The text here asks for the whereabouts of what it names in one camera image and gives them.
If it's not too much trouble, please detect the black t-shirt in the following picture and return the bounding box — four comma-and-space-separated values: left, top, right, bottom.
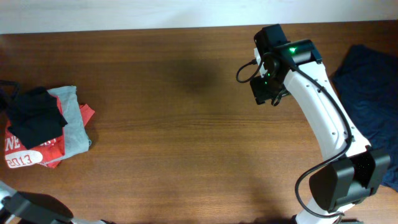
6, 87, 67, 149

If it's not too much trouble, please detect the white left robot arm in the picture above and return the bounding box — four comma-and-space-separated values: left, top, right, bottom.
1, 80, 95, 224

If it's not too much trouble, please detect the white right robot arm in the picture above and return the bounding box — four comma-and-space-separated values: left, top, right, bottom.
249, 24, 390, 223

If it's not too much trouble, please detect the red printed t-shirt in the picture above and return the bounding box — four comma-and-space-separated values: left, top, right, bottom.
4, 93, 96, 169

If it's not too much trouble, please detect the grey folded t-shirt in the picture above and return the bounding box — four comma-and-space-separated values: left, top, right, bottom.
48, 86, 91, 162

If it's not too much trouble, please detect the navy blue t-shirt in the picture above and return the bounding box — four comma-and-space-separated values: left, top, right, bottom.
332, 45, 397, 190

